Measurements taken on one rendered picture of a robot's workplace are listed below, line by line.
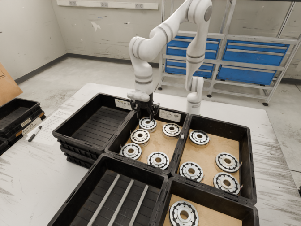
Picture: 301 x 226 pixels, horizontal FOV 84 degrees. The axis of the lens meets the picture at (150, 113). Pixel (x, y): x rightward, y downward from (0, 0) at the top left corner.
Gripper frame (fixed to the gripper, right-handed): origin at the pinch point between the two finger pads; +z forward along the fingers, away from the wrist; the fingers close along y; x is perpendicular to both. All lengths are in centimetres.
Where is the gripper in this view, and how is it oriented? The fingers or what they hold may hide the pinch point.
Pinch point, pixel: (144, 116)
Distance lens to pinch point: 78.2
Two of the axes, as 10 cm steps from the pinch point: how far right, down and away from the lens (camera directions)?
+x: -3.5, 5.9, -7.3
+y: -9.4, -2.2, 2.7
